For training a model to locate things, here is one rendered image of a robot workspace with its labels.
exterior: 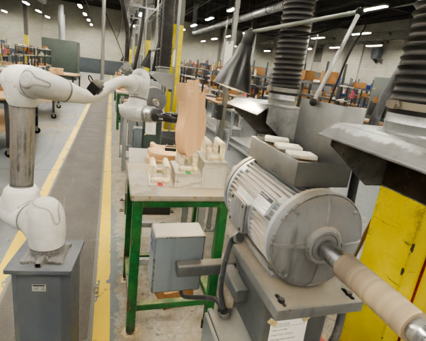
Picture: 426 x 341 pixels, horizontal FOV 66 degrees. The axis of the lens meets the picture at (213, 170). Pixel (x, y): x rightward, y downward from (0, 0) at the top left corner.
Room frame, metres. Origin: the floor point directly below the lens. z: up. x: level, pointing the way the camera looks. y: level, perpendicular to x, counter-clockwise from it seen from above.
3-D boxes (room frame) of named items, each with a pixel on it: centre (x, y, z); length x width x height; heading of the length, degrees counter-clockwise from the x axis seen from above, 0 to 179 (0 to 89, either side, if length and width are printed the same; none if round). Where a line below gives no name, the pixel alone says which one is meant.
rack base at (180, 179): (1.98, 0.17, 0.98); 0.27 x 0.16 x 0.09; 16
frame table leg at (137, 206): (1.67, 0.39, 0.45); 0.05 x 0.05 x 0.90; 18
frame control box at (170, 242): (0.90, 0.04, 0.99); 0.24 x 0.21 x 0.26; 18
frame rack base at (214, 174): (2.02, 0.02, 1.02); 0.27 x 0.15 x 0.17; 16
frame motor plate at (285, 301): (0.83, -0.24, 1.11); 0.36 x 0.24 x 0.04; 18
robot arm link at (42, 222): (1.36, 0.73, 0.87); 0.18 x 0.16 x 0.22; 61
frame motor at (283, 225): (0.89, -0.21, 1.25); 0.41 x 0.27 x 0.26; 18
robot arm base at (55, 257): (1.34, 0.72, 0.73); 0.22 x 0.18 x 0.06; 11
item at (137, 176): (2.01, 0.24, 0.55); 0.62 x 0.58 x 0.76; 18
